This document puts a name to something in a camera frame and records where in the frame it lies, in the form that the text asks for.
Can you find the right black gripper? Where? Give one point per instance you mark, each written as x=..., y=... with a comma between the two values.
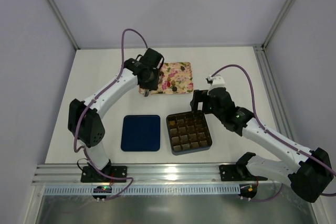
x=197, y=100

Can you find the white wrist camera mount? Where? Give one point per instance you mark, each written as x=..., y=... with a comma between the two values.
x=216, y=81

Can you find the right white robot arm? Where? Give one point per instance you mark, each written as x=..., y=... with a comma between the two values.
x=307, y=172

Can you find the aluminium frame post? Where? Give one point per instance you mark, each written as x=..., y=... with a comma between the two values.
x=62, y=22
x=278, y=21

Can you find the dark blue box lid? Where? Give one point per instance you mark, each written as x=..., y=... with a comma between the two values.
x=141, y=133

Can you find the left aluminium frame post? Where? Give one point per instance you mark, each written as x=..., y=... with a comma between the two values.
x=62, y=22

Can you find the dark chocolate box with dividers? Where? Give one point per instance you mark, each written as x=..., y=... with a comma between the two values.
x=188, y=132

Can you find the floral rectangular tray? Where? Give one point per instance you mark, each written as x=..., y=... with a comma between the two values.
x=183, y=80

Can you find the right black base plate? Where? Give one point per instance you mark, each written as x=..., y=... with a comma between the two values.
x=235, y=173

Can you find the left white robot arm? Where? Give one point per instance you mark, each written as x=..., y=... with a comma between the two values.
x=85, y=117

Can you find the white slotted cable duct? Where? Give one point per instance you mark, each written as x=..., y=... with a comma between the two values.
x=144, y=190

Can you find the aluminium mounting rail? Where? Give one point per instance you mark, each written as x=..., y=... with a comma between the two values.
x=142, y=173

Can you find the right aluminium frame post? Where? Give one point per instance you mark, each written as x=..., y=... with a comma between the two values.
x=278, y=21

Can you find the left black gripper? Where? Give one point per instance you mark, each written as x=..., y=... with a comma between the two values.
x=151, y=84

